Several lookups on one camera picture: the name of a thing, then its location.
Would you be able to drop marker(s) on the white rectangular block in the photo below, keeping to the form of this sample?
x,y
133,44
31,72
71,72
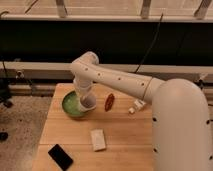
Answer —
x,y
98,140

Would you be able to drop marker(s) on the small white plastic bottle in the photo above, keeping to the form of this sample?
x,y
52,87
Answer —
x,y
137,106

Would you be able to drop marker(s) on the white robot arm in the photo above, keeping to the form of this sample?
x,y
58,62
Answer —
x,y
181,124

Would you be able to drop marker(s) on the green ceramic bowl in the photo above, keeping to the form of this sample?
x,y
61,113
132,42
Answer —
x,y
72,105

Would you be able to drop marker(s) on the dark chair base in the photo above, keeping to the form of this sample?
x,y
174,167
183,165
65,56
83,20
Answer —
x,y
5,96

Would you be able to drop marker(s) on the grey metal wall rail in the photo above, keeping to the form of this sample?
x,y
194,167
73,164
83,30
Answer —
x,y
61,71

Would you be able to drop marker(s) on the black smartphone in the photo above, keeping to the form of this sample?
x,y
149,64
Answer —
x,y
63,160

